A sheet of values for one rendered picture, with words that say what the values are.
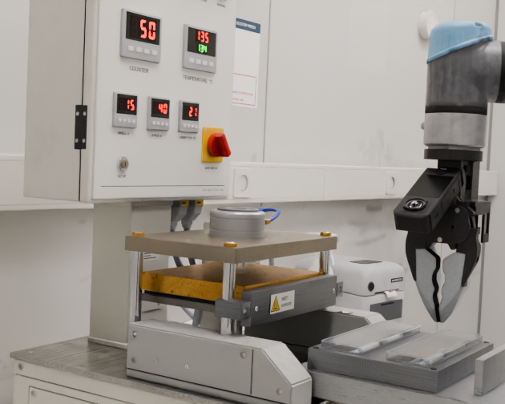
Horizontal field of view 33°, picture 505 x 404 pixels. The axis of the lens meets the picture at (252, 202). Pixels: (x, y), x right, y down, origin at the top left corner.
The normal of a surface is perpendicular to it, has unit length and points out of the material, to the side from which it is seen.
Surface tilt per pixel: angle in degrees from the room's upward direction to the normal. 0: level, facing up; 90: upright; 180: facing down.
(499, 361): 90
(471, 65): 86
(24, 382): 90
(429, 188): 29
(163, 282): 90
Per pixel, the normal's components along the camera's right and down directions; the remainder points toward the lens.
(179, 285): -0.55, 0.02
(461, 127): -0.04, 0.05
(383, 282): 0.76, 0.02
